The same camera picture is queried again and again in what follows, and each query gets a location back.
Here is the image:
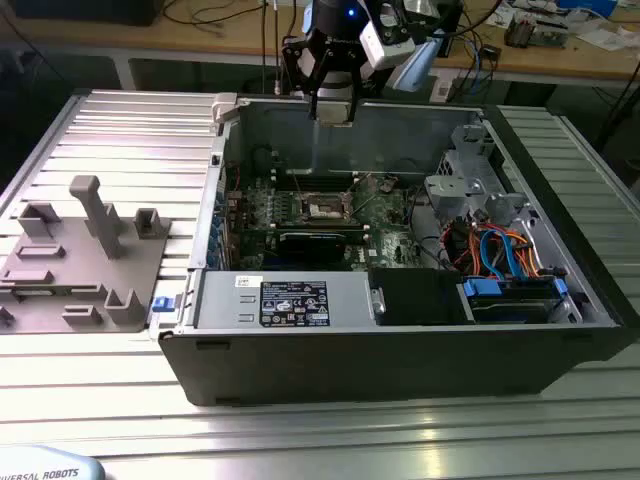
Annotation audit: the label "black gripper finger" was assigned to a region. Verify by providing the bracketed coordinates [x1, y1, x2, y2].
[280, 34, 334, 121]
[344, 48, 363, 124]

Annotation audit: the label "silver CPU plate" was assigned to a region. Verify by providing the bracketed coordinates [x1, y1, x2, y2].
[318, 99, 352, 127]

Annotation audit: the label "black RAM slot bank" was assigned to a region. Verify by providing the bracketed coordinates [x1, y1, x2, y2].
[272, 167, 361, 194]
[269, 221, 374, 246]

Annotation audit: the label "CPU socket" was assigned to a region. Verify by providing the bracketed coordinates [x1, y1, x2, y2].
[299, 191, 354, 222]

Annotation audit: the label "CPU cooler heatsink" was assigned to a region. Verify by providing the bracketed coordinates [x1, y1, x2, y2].
[503, 13, 540, 50]

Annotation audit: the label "wooden desk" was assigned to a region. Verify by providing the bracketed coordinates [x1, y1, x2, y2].
[0, 0, 640, 84]

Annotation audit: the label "grey metal drive cage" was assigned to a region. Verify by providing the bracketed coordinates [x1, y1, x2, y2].
[423, 123, 534, 226]

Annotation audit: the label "green motherboard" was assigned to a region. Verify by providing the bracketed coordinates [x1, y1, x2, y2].
[224, 172, 426, 274]

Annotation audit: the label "black graphics card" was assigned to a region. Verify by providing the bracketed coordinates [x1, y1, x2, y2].
[277, 229, 346, 264]

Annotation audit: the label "green circuit board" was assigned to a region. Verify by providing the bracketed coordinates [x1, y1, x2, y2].
[532, 17, 571, 50]

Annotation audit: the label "black equipment case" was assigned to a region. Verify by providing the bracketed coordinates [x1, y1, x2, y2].
[9, 0, 166, 27]

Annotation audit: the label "grey power supply unit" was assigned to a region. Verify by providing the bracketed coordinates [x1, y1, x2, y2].
[192, 269, 381, 331]

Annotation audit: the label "blue box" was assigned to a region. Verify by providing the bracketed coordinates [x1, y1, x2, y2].
[557, 0, 619, 16]

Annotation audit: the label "white papers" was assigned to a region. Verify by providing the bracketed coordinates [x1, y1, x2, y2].
[574, 24, 640, 51]

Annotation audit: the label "hard disk in blue carrier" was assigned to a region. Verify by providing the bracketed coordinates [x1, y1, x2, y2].
[457, 277, 569, 326]

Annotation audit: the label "black open PC case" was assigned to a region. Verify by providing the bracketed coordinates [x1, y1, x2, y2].
[157, 93, 640, 407]

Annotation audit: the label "grey plastic parts rack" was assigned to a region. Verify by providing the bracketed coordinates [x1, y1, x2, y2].
[0, 174, 174, 335]

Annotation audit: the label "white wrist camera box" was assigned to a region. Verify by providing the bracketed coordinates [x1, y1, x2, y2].
[358, 18, 417, 70]

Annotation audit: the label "red wire bundle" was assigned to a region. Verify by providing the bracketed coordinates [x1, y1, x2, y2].
[442, 222, 481, 266]

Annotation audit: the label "blue wire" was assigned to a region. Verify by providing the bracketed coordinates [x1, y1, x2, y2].
[478, 225, 519, 282]

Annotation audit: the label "orange wire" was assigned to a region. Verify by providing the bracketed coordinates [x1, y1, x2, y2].
[499, 227, 546, 279]

